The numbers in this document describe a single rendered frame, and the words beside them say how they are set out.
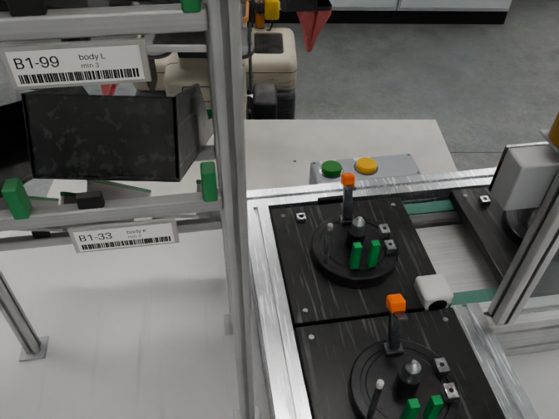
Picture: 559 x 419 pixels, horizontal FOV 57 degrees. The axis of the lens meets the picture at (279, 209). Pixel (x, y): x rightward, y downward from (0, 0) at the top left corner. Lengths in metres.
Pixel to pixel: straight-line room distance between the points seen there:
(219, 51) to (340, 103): 2.68
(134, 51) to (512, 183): 0.46
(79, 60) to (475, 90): 3.09
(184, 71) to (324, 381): 0.98
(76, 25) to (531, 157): 0.50
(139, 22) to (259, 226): 0.61
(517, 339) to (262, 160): 0.65
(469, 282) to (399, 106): 2.20
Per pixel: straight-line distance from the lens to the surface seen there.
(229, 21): 0.35
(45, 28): 0.36
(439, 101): 3.17
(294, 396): 0.72
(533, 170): 0.66
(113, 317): 0.94
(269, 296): 0.81
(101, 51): 0.36
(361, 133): 1.30
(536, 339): 0.93
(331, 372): 0.73
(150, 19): 0.35
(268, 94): 1.63
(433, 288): 0.81
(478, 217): 0.97
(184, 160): 0.48
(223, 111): 0.38
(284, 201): 0.94
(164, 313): 0.92
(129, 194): 0.78
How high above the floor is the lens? 1.61
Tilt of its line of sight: 44 degrees down
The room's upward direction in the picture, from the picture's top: 1 degrees clockwise
